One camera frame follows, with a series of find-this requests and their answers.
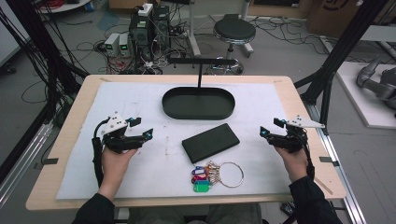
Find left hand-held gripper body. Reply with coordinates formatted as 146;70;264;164
101;111;146;154

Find black oval tray with hanger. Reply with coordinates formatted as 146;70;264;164
162;57;237;121

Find brown cardboard box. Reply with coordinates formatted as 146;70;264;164
306;0;396;40

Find person's left hand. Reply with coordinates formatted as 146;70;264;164
100;147;139;186

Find light wooden table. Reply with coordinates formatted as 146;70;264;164
25;74;347;212

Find black frame post with cables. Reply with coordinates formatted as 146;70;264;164
5;0;90;97

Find person's legs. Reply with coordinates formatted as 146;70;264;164
127;203;264;224

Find aluminium rail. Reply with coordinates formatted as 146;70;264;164
0;120;54;208
306;102;368;224

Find black sleeved right gripper cable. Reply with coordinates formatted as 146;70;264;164
300;136;316;181

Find grey bench power supply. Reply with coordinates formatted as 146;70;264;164
119;33;132;58
104;32;120;58

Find black round stool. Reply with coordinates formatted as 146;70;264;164
213;13;257;76

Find white desk leg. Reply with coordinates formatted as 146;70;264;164
186;0;202;58

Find black tape strip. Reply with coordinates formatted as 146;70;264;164
33;158;60;171
318;156;340;167

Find black sleeved left gripper cable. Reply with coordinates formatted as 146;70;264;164
91;117;110;189

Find black rectangular wallet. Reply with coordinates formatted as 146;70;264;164
181;122;241;164

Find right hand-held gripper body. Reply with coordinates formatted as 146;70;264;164
268;115;326;154

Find white platform board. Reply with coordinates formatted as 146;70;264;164
335;61;396;130

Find person's right hand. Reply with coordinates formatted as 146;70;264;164
275;147;310;184

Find key ring with coloured tags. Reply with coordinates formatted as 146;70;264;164
191;160;245;193

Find white foam mat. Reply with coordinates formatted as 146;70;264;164
55;81;314;200

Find black computer tower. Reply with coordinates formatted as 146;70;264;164
152;4;172;49
129;6;154;63

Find white power adapter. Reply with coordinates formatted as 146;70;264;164
137;3;154;17

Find small black floor device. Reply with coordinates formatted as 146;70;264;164
279;201;297;217

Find black sleeved gripper cable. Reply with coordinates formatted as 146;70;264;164
300;136;316;181
91;117;110;189

